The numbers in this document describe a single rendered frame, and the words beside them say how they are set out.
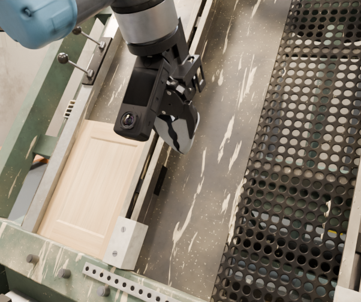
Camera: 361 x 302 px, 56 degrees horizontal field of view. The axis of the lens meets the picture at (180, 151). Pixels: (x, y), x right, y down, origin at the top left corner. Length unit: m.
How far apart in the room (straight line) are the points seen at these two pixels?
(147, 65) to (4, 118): 4.64
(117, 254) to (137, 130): 0.55
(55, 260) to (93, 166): 0.30
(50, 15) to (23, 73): 4.44
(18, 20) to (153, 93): 0.18
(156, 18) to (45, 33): 0.14
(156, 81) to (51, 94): 1.03
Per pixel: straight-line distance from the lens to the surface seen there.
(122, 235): 0.93
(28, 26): 0.34
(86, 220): 1.08
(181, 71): 0.48
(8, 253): 1.22
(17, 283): 1.23
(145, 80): 0.45
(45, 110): 1.43
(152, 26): 0.42
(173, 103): 0.48
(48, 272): 1.10
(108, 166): 1.09
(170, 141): 0.54
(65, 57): 1.24
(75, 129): 1.21
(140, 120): 0.43
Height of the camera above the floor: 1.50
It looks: 20 degrees down
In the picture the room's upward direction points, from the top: straight up
